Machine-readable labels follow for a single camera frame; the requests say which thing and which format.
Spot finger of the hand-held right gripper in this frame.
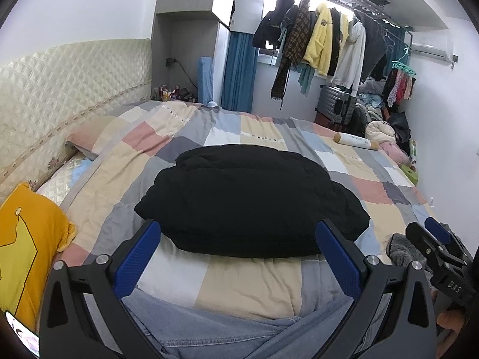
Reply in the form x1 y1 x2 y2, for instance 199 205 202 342
425 216 468 257
406 222 450 268

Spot white hoodie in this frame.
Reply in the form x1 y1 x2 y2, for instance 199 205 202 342
331 20 366 98

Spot smartphone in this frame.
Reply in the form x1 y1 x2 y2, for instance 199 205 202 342
4 308 41 358

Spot grey fluffy cloth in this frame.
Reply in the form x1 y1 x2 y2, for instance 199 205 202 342
389 232 435 273

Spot white tube with tan ends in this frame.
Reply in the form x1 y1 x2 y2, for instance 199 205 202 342
334 132 379 150

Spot yellow fleece jacket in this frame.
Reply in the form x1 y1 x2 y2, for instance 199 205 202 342
303 3 339 76

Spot patchwork quilt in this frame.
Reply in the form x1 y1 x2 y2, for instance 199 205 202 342
56 99 438 320

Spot group of cosmetic bottles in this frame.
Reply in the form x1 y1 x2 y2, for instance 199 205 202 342
151 84 197 102

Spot teal laundry clip hanger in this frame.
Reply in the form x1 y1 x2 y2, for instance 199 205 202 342
383 58 418 107

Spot brown plaid scarf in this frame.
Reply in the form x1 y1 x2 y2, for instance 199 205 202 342
271 4 313 101

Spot patchwork pillow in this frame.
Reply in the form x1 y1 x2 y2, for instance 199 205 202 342
65 114 165 158

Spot teal hanging garment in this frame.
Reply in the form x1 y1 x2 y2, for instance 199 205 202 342
297 63 315 96

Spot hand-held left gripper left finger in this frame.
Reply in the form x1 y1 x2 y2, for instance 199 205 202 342
39 219 161 359

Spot cream quilted headboard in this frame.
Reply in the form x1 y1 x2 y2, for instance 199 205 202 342
0 37 154 195

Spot white air conditioner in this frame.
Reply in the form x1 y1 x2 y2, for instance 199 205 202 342
410 32 459 64

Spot black padded jacket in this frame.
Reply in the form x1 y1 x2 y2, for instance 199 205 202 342
134 144 371 259

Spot blue denim jeans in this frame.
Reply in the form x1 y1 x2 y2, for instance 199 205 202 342
122 286 393 359

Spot green box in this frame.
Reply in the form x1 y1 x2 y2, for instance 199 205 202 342
400 165 419 185

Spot pile of mixed clothes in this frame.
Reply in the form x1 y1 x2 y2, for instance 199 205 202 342
352 77 412 165

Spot person's right hand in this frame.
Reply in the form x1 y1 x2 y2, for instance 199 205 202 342
438 305 472 356

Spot black long coat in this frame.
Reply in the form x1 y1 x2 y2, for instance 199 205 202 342
354 9 390 83

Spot yellow printed pillow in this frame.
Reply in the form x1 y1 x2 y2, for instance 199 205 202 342
0 181 77 324

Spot blue curtain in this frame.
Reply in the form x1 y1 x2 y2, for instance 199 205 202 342
222 32 259 113

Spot black hanging garment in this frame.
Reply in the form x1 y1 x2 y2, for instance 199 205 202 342
327 7 352 77

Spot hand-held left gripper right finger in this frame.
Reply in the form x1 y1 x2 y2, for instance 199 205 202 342
314 217 438 359

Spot grey suitcase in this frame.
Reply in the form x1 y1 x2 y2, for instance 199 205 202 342
317 85 358 126

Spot dark short jacket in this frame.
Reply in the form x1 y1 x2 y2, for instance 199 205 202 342
252 0 300 50

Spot cream quilted mattress pad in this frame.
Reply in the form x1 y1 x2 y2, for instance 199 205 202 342
37 153 94 210

